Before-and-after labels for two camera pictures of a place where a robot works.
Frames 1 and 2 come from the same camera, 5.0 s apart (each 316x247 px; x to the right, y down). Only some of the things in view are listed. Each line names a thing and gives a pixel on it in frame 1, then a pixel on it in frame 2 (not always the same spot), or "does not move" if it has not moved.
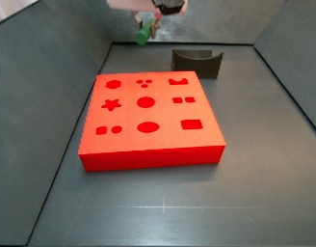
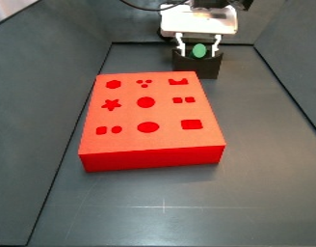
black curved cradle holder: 196,60 does not move
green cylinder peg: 144,33 to 199,50
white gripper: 165,7 to 180,18
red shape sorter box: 149,120 does not move
